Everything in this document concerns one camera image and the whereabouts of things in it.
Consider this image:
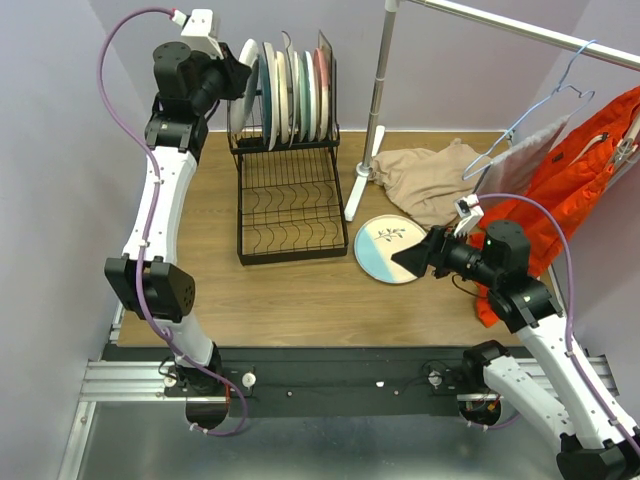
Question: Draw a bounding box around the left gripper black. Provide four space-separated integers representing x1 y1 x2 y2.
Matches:
190 41 251 114

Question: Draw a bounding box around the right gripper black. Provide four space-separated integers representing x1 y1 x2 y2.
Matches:
391 222 501 287

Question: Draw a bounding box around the white blue striped plate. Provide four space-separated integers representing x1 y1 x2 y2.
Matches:
229 39 260 134

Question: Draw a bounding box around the cream blue leaf plate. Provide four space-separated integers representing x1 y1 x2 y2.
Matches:
354 214 426 285

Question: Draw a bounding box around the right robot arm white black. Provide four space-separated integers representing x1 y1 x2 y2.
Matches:
391 220 639 479

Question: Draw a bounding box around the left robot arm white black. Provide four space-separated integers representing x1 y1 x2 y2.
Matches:
104 42 251 396

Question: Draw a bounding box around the silver clothes rack stand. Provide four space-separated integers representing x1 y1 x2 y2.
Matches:
344 1 639 222

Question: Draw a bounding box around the teal scalloped plate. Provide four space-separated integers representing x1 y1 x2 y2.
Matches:
259 53 272 145

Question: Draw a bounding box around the large white black-rimmed plate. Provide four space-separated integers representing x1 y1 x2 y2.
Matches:
263 42 280 151

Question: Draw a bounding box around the beige cloth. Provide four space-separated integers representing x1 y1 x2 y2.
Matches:
369 138 479 229

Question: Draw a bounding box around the mint green plate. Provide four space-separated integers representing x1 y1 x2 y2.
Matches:
299 53 310 141

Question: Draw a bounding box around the pink plate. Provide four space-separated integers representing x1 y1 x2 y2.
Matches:
313 48 329 141

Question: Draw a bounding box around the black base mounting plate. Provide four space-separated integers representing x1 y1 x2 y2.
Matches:
164 344 531 419

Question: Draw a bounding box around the grey cloth on hanger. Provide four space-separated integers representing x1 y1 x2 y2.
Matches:
474 115 571 196

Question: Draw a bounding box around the orange garment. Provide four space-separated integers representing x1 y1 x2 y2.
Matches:
469 84 640 329

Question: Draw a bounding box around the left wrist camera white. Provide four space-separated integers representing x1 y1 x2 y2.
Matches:
171 9 223 60

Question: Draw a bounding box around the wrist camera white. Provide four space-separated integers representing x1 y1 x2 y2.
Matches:
171 9 223 60
454 194 484 238

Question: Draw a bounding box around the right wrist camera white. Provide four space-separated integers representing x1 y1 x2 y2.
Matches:
454 194 484 238

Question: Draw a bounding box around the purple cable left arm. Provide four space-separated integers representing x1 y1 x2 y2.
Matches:
100 6 250 437

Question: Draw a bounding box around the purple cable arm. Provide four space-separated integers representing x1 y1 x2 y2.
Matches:
474 193 640 436
100 6 250 437

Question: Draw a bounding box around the black wire dish rack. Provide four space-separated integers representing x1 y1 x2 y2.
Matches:
227 57 349 266

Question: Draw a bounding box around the blue wire hanger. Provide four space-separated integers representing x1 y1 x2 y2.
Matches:
460 38 599 182

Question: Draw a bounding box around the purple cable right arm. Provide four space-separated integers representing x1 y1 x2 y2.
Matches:
474 193 640 436

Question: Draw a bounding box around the aluminium rail frame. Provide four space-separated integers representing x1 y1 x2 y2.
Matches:
54 131 640 480

